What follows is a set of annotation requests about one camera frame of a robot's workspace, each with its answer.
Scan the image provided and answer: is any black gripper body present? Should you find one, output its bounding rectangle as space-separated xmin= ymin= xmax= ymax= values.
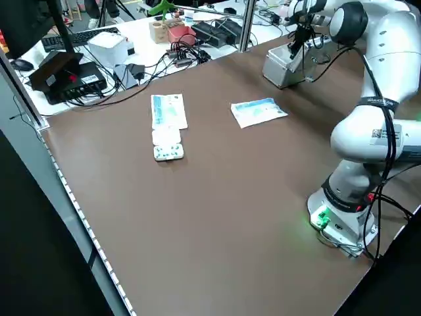
xmin=291 ymin=21 xmax=315 ymax=47

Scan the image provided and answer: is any aluminium first-aid case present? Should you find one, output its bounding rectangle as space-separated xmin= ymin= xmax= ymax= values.
xmin=262 ymin=36 xmax=330 ymax=89

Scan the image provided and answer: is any large black power supply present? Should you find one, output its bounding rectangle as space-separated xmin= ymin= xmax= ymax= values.
xmin=213 ymin=18 xmax=243 ymax=43

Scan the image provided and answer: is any wide white blue flat packet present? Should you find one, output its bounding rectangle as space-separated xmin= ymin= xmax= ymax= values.
xmin=230 ymin=97 xmax=289 ymax=129

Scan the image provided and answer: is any small black power supply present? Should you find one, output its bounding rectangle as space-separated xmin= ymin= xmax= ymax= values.
xmin=190 ymin=22 xmax=228 ymax=47

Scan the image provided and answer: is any usb hub with plugs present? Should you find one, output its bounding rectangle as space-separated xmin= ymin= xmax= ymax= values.
xmin=166 ymin=45 xmax=211 ymax=69

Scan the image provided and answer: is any pink box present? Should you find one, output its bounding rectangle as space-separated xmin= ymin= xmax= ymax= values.
xmin=167 ymin=25 xmax=198 ymax=46

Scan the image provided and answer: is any wooden box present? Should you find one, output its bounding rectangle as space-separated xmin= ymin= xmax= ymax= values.
xmin=148 ymin=19 xmax=184 ymax=44

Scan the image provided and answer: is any long white blue flat packet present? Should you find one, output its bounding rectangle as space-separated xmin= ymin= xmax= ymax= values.
xmin=150 ymin=93 xmax=189 ymax=130

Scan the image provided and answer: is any green plant toy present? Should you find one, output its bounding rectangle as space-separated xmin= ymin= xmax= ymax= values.
xmin=147 ymin=0 xmax=176 ymax=21

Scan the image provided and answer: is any white side desk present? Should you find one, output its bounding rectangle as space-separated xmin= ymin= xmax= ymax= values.
xmin=9 ymin=0 xmax=290 ymax=117

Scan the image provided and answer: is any black plug adapter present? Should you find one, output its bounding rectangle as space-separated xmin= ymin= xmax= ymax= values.
xmin=126 ymin=64 xmax=146 ymax=80

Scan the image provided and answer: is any white plastic hinged box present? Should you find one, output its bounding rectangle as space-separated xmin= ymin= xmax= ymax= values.
xmin=151 ymin=128 xmax=185 ymax=163

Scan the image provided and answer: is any white cube box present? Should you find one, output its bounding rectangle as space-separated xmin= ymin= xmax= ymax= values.
xmin=87 ymin=31 xmax=130 ymax=69

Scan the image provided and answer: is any black tripod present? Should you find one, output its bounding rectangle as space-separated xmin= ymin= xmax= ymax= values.
xmin=97 ymin=0 xmax=136 ymax=28

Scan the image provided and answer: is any person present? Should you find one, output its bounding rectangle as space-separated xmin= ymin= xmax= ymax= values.
xmin=84 ymin=0 xmax=126 ymax=30

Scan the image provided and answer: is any black keyboard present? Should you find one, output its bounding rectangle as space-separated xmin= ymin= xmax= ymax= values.
xmin=41 ymin=27 xmax=121 ymax=53

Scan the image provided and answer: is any dark brown wedge box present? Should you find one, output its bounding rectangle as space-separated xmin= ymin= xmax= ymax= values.
xmin=28 ymin=51 xmax=85 ymax=93

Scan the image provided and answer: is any black computer monitor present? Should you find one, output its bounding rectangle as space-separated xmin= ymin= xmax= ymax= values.
xmin=0 ymin=0 xmax=76 ymax=59

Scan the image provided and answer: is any black computer mouse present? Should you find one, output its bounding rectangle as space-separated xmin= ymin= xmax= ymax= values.
xmin=9 ymin=59 xmax=35 ymax=72

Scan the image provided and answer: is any aluminium frame post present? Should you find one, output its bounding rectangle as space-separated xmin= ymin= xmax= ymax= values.
xmin=0 ymin=49 xmax=50 ymax=132
xmin=239 ymin=0 xmax=257 ymax=53

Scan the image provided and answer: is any black arm base cable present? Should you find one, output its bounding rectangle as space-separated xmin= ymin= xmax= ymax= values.
xmin=364 ymin=179 xmax=415 ymax=263

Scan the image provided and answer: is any black network switch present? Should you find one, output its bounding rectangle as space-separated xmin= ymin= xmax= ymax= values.
xmin=44 ymin=61 xmax=109 ymax=105

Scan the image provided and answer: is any grey table edge rail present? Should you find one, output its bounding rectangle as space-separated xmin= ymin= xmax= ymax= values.
xmin=0 ymin=124 xmax=137 ymax=316

